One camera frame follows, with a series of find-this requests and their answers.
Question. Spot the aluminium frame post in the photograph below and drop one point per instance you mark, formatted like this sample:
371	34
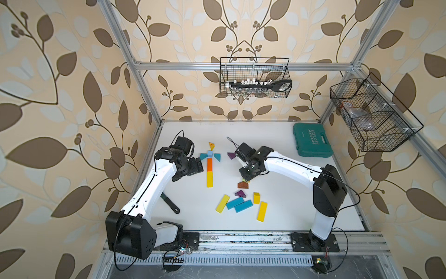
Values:
346	40

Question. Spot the plastic bag in basket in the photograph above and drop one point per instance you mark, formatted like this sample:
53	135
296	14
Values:
357	118

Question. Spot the black wire basket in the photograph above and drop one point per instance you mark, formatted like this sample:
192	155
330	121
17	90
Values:
236	69
395	123

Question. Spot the black wire basket back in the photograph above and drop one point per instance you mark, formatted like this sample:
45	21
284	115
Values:
236	69

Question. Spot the green plastic tool case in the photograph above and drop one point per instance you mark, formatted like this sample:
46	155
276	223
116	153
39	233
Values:
311	140

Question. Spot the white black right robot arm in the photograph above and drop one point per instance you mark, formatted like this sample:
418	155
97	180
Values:
328	190

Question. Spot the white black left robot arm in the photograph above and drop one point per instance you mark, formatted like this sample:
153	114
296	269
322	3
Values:
129	231

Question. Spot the purple triangular prism block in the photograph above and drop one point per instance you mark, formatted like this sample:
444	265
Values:
231	155
240	193

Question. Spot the teal rectangular block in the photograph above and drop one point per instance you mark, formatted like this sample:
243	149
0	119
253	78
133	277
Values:
243	206
232	204

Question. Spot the dark green pipe wrench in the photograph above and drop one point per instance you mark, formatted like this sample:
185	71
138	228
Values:
170	203

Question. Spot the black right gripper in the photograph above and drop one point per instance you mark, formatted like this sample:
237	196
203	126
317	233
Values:
246	176

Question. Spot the socket set rail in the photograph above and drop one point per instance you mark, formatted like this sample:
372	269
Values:
255	86

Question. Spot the orange rectangular block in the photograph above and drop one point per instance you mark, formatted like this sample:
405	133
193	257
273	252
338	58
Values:
210	165

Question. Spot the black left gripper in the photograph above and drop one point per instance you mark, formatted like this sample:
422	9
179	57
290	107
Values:
191	165

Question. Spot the aluminium front rail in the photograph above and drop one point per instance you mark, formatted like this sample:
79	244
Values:
357	243

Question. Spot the yellow-green rectangular block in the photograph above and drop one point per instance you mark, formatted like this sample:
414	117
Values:
222	204

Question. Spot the brown wooden block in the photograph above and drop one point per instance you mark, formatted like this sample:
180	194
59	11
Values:
243	185

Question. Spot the black wire basket right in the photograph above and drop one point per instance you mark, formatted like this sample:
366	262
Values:
395	123

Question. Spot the yellow rectangular block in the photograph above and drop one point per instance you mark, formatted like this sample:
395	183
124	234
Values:
262	211
209	179

